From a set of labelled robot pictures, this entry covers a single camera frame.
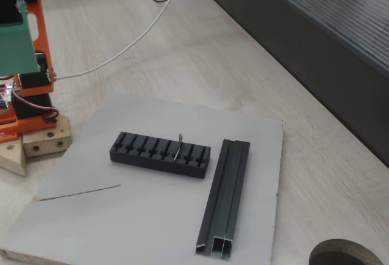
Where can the red controller board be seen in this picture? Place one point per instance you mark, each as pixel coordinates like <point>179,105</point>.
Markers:
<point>3,94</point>

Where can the orange controller board mount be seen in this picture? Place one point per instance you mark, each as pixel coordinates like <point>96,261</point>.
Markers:
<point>6,137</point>

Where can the grey topped plywood board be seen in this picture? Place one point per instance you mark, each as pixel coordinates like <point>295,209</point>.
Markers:
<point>136,216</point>

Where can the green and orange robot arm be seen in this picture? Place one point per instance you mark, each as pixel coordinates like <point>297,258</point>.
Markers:
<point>18,34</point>

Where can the light wooden plank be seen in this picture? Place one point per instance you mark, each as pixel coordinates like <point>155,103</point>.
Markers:
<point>12,158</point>

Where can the black slotted plastic block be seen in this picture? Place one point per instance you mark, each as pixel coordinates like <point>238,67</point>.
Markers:
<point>158,163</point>

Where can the small metal pin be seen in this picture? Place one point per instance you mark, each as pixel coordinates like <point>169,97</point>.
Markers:
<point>178,148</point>

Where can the wooden base block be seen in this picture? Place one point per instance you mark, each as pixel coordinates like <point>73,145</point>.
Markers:
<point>45,139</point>

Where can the black aluminium profile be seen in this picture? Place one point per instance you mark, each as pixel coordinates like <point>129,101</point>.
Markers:
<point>226,192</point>

